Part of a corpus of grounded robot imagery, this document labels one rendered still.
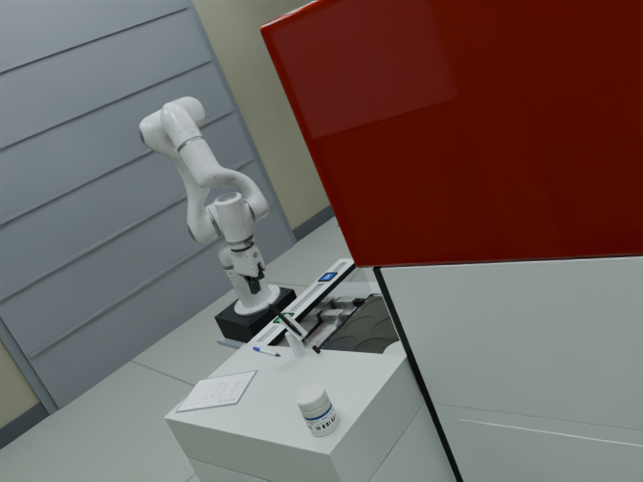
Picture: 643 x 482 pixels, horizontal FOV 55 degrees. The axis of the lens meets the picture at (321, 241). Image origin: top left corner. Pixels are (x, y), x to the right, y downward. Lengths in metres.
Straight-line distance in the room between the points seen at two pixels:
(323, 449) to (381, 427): 0.18
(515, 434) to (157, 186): 3.98
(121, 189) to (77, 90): 0.78
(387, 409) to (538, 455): 0.37
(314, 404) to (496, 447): 0.50
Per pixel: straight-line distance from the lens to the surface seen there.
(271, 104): 5.83
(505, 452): 1.66
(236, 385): 1.80
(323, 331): 2.06
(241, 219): 1.84
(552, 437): 1.56
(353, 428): 1.45
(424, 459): 1.70
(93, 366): 5.00
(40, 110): 4.87
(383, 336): 1.85
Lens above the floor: 1.79
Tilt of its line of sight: 19 degrees down
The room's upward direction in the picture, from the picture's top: 23 degrees counter-clockwise
